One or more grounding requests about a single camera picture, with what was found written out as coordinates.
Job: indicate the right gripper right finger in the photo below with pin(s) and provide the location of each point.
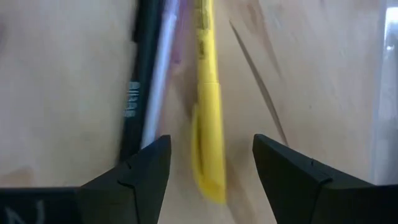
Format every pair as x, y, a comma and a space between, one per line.
298, 193

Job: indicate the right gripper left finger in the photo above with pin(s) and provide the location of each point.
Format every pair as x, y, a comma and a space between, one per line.
133, 193

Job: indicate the yellow pen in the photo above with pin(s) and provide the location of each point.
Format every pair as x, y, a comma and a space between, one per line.
208, 124

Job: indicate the dark pen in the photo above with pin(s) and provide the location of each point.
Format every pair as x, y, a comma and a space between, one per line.
143, 62

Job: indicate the clear plastic supply box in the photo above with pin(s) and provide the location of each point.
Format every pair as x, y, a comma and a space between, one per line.
387, 93

